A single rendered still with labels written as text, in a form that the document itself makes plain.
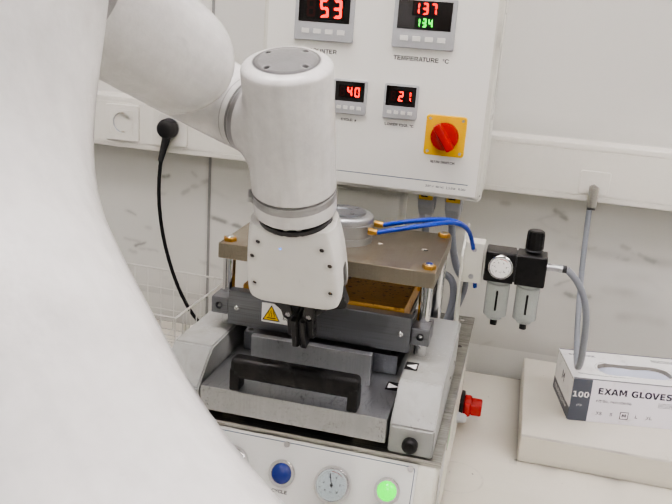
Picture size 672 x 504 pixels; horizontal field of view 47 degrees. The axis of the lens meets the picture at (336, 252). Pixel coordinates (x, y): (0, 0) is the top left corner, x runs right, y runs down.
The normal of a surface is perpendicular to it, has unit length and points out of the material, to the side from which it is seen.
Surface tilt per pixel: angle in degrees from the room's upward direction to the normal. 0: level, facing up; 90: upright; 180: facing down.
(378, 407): 0
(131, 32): 112
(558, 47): 90
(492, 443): 0
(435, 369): 0
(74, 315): 39
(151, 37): 107
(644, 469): 90
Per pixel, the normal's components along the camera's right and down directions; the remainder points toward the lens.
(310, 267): -0.26, 0.58
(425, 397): -0.11, -0.55
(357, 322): -0.25, 0.27
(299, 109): 0.30, 0.56
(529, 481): 0.07, -0.95
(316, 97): 0.67, 0.43
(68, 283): 0.59, -0.60
